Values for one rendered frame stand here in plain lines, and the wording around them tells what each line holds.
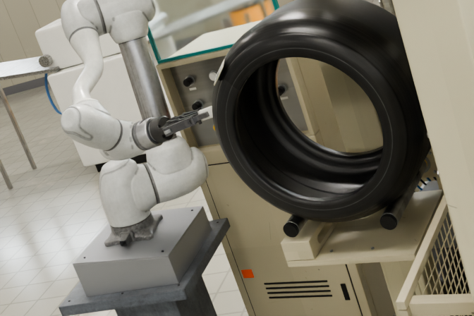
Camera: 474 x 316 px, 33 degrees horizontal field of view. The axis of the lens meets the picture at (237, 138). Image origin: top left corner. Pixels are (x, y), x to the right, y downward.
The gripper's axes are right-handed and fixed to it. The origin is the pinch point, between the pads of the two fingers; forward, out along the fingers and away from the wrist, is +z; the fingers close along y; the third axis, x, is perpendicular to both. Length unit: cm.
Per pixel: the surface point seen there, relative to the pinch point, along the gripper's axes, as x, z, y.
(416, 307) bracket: 35, 64, -60
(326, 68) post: 4.8, 25.9, 25.9
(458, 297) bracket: 36, 72, -58
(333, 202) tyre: 30.3, 30.9, -12.4
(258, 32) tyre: -17.1, 29.9, -8.8
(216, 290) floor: 109, -115, 102
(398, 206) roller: 39, 44, -5
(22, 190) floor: 69, -396, 269
